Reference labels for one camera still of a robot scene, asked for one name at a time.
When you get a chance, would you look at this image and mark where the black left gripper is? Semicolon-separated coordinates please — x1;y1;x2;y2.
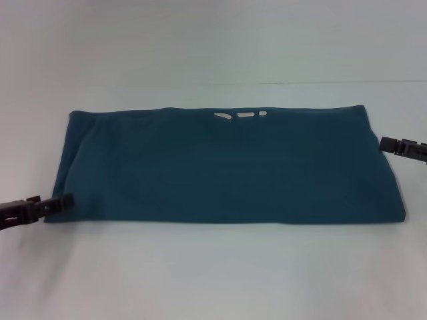
0;193;75;231

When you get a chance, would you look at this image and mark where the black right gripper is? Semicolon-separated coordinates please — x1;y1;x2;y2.
379;135;427;165

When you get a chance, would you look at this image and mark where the teal blue t-shirt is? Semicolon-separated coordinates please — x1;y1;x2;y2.
43;105;407;225

